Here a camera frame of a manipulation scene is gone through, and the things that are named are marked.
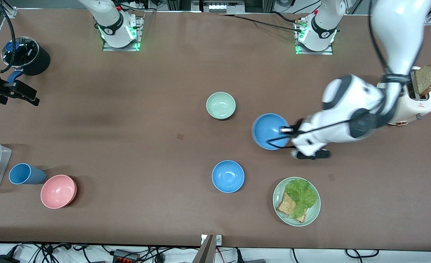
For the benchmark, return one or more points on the black red connector box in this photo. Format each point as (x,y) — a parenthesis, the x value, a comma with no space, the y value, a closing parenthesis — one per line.
(126,256)

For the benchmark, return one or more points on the blue cup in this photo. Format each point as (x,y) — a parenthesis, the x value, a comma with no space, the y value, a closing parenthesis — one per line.
(27,174)

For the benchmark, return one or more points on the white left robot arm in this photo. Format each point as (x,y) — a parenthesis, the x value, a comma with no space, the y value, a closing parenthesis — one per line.
(397,33)

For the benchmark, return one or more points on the white toaster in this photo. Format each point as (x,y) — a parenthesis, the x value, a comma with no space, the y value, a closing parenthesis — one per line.
(419,107)

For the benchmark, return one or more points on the white power strip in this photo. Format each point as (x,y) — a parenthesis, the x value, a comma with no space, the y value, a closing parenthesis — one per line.
(224,7)

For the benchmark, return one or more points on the brown toast slice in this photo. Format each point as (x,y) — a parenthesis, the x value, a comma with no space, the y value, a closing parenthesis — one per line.
(427,78)

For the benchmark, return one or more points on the light green plate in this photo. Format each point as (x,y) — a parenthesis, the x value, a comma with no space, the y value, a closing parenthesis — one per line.
(312,212)

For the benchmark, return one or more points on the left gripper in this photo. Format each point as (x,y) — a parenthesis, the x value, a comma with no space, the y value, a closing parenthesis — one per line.
(297,128)

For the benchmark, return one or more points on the grey camera pole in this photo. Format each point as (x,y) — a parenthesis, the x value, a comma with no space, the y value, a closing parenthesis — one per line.
(205,252)

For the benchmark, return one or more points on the small white bracket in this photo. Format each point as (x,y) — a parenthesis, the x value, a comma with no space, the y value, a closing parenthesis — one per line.
(219,239)

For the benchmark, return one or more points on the pink bowl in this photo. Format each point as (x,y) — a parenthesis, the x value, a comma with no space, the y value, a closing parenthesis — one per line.
(58,191)

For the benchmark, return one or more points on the black power adapter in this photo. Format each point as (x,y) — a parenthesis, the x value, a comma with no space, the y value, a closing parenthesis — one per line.
(3,259)

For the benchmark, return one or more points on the brown bread slice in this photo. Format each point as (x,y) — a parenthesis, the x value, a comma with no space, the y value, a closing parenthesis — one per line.
(285,206)

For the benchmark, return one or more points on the green lettuce leaf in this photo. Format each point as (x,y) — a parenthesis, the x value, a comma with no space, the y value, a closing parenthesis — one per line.
(302,195)

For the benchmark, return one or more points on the blue bowl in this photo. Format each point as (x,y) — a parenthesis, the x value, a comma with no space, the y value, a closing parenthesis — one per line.
(228,176)
(268,129)

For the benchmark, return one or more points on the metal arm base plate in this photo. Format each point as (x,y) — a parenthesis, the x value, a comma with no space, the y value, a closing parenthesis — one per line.
(137,40)
(315,52)

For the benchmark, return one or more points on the glass lid blue knob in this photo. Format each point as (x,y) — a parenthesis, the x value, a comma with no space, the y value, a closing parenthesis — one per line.
(25,51)

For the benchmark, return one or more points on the light green bowl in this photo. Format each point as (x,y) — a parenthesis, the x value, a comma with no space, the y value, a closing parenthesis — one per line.
(220,105)

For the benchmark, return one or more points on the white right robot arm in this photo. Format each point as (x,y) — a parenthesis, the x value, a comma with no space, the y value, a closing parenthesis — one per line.
(115,27)

